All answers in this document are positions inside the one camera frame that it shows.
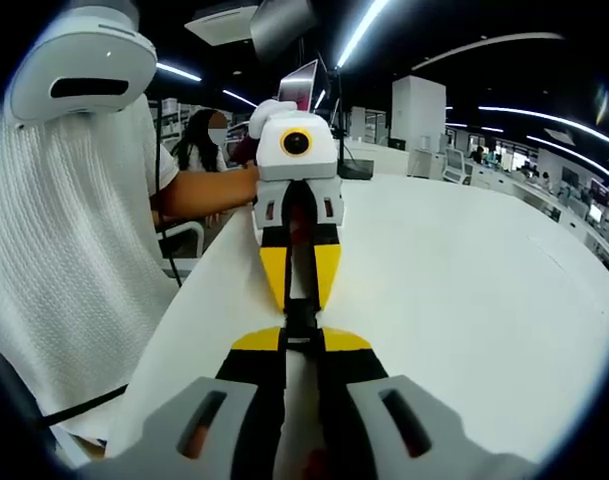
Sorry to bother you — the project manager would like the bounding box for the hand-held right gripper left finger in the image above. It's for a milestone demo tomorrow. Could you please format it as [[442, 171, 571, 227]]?
[[78, 325, 288, 480]]

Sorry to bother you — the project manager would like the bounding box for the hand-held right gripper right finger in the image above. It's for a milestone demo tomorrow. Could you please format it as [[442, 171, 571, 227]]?
[[319, 325, 539, 480]]

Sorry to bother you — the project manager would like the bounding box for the black plastic buckle part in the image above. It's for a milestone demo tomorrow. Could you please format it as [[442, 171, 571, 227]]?
[[285, 297, 320, 329], [281, 322, 324, 353]]

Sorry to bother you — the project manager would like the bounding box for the tilted monitor screen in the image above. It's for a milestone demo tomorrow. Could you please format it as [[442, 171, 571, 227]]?
[[276, 58, 320, 114]]

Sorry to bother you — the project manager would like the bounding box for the grey hanging panel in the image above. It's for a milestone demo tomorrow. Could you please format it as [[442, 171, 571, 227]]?
[[248, 0, 318, 64]]

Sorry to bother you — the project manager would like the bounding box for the straight ceiling light strip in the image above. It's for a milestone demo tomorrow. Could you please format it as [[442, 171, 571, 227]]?
[[336, 0, 390, 70]]

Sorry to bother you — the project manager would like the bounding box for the white office chair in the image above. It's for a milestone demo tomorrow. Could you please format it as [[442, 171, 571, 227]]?
[[442, 146, 467, 184]]

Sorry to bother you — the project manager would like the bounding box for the ceiling air conditioner unit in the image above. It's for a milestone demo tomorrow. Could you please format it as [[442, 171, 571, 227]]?
[[183, 3, 260, 47]]

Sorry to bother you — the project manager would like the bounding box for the person's white knit shirt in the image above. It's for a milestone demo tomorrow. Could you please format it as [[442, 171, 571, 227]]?
[[0, 94, 198, 451]]

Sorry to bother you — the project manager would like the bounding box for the row of office desks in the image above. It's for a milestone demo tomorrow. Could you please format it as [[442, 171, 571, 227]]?
[[408, 144, 609, 289]]

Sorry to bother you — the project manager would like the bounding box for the white VR headset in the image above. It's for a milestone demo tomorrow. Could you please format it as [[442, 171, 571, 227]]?
[[8, 4, 158, 124]]

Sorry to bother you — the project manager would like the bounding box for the black cable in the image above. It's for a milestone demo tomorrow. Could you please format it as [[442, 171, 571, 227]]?
[[36, 383, 131, 429]]

